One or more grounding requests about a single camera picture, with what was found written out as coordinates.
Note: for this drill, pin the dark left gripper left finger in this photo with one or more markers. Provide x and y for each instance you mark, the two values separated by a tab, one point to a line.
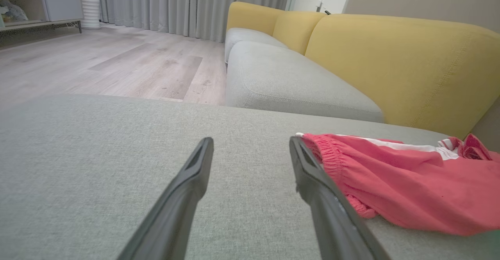
179	209

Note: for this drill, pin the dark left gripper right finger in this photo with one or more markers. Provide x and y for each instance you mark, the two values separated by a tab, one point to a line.
332	217

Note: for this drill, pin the red shorts with white stripe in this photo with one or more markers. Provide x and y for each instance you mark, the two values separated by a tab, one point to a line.
410	185

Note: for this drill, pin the red white sports jersey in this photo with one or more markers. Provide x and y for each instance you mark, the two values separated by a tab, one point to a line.
472	148

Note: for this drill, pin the wide yellow sofa backrest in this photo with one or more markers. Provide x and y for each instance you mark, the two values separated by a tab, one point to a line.
402	68

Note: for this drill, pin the small grey sofa seat cushion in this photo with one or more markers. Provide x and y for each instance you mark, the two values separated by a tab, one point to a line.
246	37

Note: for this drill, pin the narrow yellow sofa backrest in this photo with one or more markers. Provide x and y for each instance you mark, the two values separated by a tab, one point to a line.
297	29

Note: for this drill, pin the grey pleated curtain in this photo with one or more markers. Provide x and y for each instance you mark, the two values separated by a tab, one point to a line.
195	6

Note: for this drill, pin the yellow sofa end backrest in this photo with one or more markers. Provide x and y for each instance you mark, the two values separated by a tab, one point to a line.
252	15

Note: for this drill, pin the white ribbed cylinder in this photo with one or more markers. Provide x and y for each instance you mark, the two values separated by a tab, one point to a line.
90	13

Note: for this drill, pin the white low cabinet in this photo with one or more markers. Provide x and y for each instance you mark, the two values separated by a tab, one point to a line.
58	4

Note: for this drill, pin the toy on cabinet shelf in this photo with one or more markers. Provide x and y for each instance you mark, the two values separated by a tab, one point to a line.
13	11

